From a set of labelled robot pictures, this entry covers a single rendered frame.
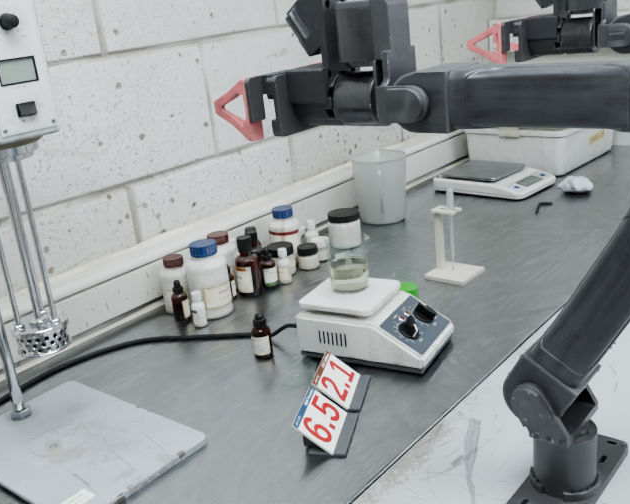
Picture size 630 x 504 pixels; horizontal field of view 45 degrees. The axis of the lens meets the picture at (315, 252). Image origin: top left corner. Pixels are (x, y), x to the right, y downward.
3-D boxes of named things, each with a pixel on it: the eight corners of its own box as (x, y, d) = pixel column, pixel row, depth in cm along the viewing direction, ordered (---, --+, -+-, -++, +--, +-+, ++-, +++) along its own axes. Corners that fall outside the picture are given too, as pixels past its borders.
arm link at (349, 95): (320, 64, 78) (375, 61, 74) (352, 56, 82) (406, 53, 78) (327, 130, 80) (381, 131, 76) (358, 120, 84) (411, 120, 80)
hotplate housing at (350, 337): (455, 337, 115) (452, 288, 113) (423, 377, 104) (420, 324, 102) (326, 320, 126) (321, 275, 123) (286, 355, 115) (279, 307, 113)
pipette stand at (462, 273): (484, 271, 139) (482, 203, 135) (462, 286, 134) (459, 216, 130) (446, 264, 145) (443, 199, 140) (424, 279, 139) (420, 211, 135)
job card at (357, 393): (370, 377, 106) (368, 351, 105) (360, 411, 98) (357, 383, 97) (328, 376, 108) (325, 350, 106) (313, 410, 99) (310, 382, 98)
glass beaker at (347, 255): (322, 296, 114) (316, 242, 111) (340, 280, 119) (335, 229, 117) (364, 300, 111) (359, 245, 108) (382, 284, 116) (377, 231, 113)
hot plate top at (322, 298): (403, 285, 116) (402, 280, 116) (370, 317, 106) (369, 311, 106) (333, 278, 122) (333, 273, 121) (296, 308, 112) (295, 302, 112)
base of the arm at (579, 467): (487, 462, 72) (559, 486, 67) (569, 372, 86) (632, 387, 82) (489, 531, 74) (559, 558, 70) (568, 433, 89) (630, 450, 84)
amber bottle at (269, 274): (259, 287, 144) (253, 247, 141) (272, 282, 146) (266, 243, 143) (268, 290, 142) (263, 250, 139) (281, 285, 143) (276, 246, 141)
